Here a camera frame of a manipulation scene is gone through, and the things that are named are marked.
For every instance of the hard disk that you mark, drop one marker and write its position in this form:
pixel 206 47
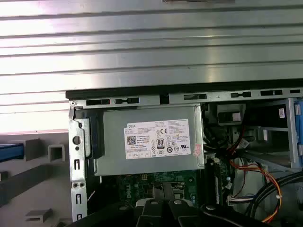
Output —
pixel 11 152

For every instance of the black RAM stick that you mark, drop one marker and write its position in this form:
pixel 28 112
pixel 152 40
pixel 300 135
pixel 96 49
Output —
pixel 210 179

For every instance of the CPU socket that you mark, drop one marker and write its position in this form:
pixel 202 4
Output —
pixel 181 190

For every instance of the black PC case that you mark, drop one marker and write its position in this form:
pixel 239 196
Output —
pixel 78 165

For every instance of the grey parts rack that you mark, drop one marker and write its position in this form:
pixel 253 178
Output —
pixel 35 149

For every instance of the metal drive cage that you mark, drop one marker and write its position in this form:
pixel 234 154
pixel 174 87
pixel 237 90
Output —
pixel 291 132

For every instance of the blue drive latch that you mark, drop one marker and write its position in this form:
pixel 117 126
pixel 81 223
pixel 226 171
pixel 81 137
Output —
pixel 298 123

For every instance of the grey power supply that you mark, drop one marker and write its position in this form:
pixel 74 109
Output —
pixel 111 118

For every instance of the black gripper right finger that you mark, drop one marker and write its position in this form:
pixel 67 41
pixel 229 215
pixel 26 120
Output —
pixel 184 215

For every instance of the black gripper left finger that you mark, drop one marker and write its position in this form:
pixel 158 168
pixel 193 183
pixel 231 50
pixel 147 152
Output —
pixel 149 215

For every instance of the green motherboard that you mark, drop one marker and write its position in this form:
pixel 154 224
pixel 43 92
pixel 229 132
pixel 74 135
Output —
pixel 142 186

